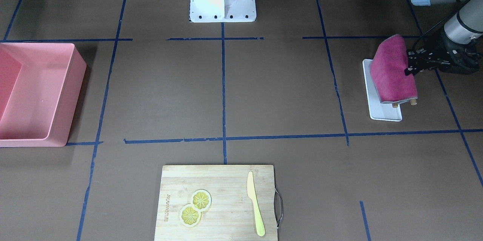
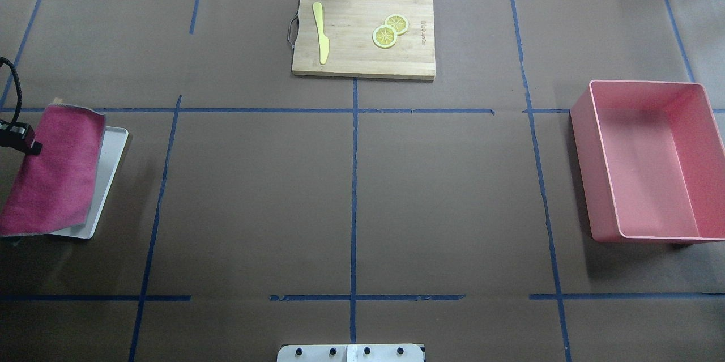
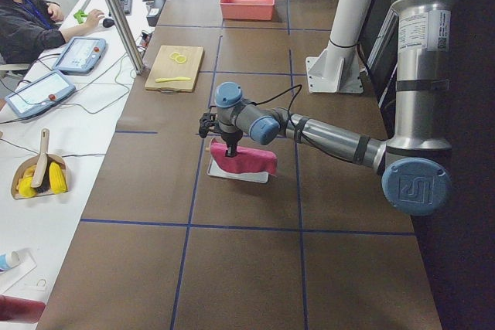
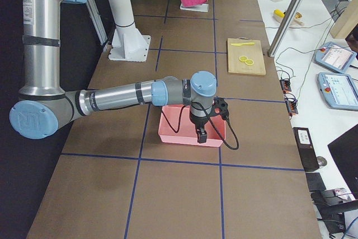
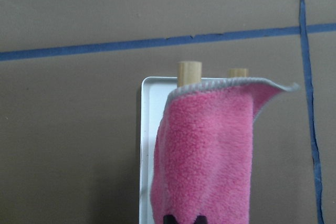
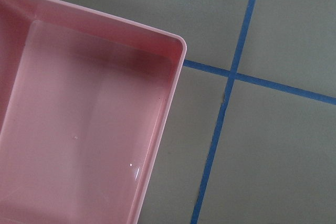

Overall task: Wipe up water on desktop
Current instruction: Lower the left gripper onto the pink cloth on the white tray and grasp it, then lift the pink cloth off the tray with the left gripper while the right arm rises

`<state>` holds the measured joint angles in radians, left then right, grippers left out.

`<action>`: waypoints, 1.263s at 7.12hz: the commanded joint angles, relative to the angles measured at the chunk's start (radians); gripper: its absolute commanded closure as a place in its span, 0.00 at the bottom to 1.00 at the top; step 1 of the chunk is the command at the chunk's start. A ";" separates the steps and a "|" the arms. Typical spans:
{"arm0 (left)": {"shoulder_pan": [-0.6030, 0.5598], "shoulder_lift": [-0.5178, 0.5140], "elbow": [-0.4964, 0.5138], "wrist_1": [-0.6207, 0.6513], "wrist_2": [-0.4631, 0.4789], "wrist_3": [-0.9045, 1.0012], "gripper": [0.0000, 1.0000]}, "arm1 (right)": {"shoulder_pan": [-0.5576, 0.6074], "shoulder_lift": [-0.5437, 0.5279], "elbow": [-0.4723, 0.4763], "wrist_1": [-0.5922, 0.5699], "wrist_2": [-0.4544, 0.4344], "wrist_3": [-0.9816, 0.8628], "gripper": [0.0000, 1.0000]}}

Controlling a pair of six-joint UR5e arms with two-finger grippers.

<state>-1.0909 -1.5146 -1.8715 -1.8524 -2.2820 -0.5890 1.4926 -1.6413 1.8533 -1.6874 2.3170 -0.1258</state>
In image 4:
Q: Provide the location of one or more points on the pink plastic bin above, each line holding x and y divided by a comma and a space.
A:
173, 130

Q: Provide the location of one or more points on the teach pendant far from operator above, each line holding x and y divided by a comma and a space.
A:
335, 57

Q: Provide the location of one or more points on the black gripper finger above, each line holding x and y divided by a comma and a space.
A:
201, 135

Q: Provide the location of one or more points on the orange connector block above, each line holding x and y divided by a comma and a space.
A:
291, 104
285, 85

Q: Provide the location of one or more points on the teach pendant near operator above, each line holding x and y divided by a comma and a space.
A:
338, 90

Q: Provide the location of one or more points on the black box with label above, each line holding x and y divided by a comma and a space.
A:
305, 149

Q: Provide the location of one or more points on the bamboo cutting board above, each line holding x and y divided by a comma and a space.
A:
251, 52

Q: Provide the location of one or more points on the lemon slice near knife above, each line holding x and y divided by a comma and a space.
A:
242, 58

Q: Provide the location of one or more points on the orange connector block near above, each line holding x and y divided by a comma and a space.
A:
291, 104

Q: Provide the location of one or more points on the lemon slice far from knife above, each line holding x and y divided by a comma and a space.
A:
249, 62

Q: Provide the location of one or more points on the yellow plastic knife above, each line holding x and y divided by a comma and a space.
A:
243, 44

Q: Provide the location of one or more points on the orange connector block far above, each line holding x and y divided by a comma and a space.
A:
285, 85

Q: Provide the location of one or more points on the aluminium frame post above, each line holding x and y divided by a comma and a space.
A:
284, 26

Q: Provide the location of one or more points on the white rectangular tray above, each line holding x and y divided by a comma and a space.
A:
197, 8

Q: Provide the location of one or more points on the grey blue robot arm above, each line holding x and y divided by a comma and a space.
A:
44, 107

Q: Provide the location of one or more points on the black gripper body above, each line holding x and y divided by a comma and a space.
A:
198, 122

